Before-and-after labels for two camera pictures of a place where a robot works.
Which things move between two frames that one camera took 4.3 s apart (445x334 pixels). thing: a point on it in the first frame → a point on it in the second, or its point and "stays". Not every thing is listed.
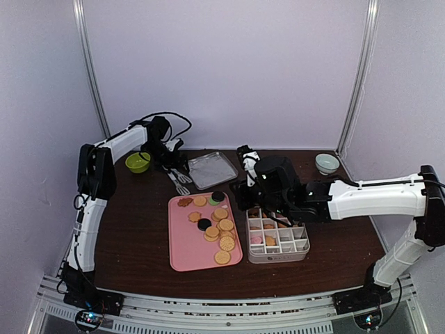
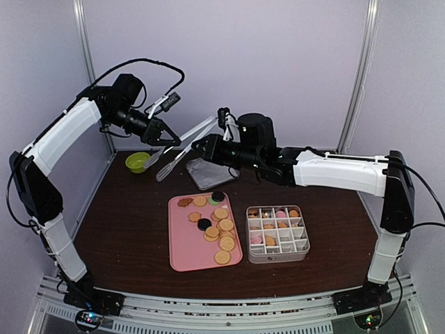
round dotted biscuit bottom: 222,257 stays
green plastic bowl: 138,162 stays
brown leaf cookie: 185,202 stays
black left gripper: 172,163 → 153,131
